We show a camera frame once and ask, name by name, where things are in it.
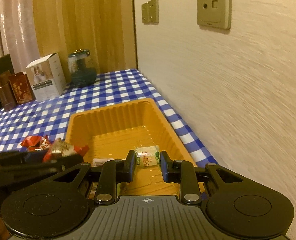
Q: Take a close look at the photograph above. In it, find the yellow green snack packet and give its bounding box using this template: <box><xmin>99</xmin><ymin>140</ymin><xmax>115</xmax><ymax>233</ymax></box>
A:
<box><xmin>135</xmin><ymin>145</ymin><xmax>160</xmax><ymax>168</ymax></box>

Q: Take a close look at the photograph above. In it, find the red candy wrapper large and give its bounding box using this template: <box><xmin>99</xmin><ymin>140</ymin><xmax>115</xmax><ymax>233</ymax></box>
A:
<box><xmin>20</xmin><ymin>135</ymin><xmax>51</xmax><ymax>152</ymax></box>

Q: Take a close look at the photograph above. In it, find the red snack packet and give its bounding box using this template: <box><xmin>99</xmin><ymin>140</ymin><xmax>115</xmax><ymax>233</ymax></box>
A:
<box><xmin>42</xmin><ymin>138</ymin><xmax>89</xmax><ymax>163</ymax></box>

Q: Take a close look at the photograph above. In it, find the grey printed snack packet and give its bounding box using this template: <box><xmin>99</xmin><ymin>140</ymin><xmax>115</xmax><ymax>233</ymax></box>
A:
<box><xmin>92</xmin><ymin>158</ymin><xmax>113</xmax><ymax>167</ymax></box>

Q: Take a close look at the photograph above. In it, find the orange plastic tray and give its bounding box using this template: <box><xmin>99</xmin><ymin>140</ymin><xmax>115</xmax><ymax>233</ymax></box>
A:
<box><xmin>65</xmin><ymin>99</ymin><xmax>196</xmax><ymax>196</ymax></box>

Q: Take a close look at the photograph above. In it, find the blue white checkered tablecloth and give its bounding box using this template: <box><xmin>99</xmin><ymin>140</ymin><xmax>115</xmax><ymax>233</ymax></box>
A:
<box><xmin>0</xmin><ymin>69</ymin><xmax>216</xmax><ymax>167</ymax></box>

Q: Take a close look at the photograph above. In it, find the red chinese gift box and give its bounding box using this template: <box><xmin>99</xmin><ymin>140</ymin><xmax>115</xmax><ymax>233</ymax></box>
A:
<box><xmin>9</xmin><ymin>72</ymin><xmax>35</xmax><ymax>105</ymax></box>

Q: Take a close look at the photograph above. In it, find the green glass jar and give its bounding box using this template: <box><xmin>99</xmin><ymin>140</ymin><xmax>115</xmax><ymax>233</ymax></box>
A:
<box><xmin>68</xmin><ymin>49</ymin><xmax>97</xmax><ymax>88</ymax></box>

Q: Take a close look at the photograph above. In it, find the brown metal thermos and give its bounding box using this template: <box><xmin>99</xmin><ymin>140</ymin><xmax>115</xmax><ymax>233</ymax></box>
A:
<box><xmin>0</xmin><ymin>70</ymin><xmax>17</xmax><ymax>111</ymax></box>

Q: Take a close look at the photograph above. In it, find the white product box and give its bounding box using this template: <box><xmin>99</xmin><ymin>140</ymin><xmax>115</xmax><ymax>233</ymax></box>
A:
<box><xmin>26</xmin><ymin>53</ymin><xmax>67</xmax><ymax>102</ymax></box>

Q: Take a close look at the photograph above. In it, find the wooden door panel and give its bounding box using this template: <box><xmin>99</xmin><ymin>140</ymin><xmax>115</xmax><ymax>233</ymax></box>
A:
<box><xmin>33</xmin><ymin>0</ymin><xmax>137</xmax><ymax>82</ymax></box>

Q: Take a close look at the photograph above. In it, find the beige curtain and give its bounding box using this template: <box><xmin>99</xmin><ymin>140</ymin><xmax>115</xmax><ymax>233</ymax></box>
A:
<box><xmin>0</xmin><ymin>0</ymin><xmax>40</xmax><ymax>73</ymax></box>

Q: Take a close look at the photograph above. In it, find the double wall switch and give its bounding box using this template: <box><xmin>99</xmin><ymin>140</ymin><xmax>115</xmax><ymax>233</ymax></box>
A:
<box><xmin>141</xmin><ymin>0</ymin><xmax>159</xmax><ymax>24</ymax></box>

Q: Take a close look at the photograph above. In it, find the wall socket plate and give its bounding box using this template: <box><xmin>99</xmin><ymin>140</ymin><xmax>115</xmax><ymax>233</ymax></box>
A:
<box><xmin>197</xmin><ymin>0</ymin><xmax>232</xmax><ymax>30</ymax></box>

